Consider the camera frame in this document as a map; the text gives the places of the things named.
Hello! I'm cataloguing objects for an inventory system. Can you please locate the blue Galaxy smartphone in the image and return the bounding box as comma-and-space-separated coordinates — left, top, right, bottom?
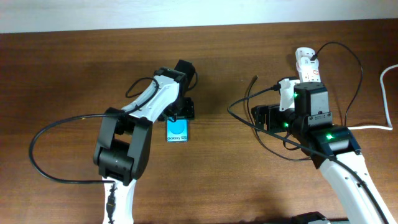
166, 119, 188, 142

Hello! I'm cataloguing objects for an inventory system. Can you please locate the black charging cable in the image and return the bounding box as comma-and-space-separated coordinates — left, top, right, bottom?
245, 41, 364, 162

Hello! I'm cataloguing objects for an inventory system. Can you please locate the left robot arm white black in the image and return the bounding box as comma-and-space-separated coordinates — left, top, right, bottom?
93, 60, 198, 223

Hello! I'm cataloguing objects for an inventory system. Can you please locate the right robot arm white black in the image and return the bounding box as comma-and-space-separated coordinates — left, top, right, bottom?
251, 79, 395, 223

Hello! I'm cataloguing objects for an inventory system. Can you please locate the white charger plug adapter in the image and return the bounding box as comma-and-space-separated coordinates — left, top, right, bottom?
295, 47, 319, 71

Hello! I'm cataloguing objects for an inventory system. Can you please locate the white power strip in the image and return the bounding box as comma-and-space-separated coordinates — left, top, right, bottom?
298, 56, 321, 83

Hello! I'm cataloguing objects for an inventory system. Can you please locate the white power strip cord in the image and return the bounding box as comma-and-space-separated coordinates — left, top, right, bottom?
346, 63, 398, 131

